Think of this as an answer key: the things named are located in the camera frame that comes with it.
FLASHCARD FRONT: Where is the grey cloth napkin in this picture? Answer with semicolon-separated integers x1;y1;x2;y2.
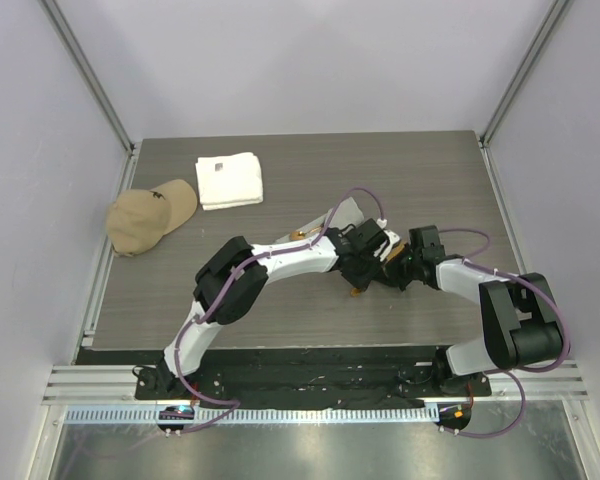
274;197;365;244

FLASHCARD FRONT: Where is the yellow wooden knife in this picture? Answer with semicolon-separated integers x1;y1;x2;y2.
348;242;411;297

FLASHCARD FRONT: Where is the green handled wooden spoon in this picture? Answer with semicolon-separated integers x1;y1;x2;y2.
289;225;323;241

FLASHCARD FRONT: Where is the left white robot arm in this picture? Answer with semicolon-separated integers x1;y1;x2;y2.
155;219;400;399

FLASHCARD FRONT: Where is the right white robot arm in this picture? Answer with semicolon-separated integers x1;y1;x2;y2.
379;226;571;395

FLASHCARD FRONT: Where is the white folded towel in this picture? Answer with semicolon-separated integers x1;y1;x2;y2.
195;152;264;211

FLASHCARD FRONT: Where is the tan baseball cap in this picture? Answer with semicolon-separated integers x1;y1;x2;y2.
105;179;198;257

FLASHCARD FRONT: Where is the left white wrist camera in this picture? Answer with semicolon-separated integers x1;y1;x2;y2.
374;218;401;262

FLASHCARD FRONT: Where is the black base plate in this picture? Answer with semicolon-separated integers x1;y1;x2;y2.
133;346;492;410

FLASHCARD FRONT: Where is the right aluminium frame post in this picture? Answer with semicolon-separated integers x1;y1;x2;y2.
479;0;573;149

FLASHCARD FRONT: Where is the aluminium frame post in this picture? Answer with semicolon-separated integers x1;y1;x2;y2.
479;0;573;149
39;0;134;155

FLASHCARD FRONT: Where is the perforated cable duct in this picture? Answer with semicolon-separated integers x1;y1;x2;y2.
64;404;439;426

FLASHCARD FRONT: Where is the left aluminium frame post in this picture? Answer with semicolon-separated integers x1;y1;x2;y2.
39;0;134;155

